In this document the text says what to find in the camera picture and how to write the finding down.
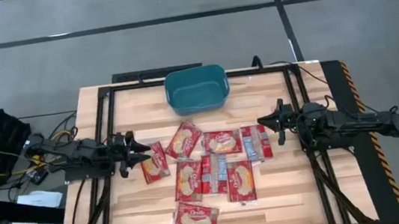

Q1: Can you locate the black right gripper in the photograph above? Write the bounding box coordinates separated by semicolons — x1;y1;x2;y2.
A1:
255;97;302;149

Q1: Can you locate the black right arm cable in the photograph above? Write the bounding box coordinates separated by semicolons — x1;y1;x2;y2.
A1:
293;93;341;153

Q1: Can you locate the black shelf bar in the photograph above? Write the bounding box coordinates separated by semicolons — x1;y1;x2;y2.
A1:
0;193;66;224

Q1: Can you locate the black mat with hazard stripe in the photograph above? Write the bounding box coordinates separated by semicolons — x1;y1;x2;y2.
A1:
320;52;399;224

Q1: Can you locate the black metal table frame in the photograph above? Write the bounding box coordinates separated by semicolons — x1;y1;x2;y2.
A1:
44;55;379;224

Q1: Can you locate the teal plastic basket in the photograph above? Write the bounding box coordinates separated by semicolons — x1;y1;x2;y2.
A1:
162;62;233;118

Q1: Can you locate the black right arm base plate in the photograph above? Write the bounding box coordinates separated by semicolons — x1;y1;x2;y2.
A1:
300;134;355;153

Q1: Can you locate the black bag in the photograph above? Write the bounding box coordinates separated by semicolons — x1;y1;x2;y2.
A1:
0;101;38;187

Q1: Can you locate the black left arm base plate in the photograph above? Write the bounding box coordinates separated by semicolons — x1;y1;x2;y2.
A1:
63;162;117;182

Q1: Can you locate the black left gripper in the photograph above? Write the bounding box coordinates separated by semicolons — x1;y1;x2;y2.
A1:
106;127;155;180

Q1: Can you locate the small black device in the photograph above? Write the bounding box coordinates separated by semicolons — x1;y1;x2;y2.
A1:
28;169;50;187

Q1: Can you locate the yellow cable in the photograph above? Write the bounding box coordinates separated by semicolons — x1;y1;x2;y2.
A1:
0;129;79;178

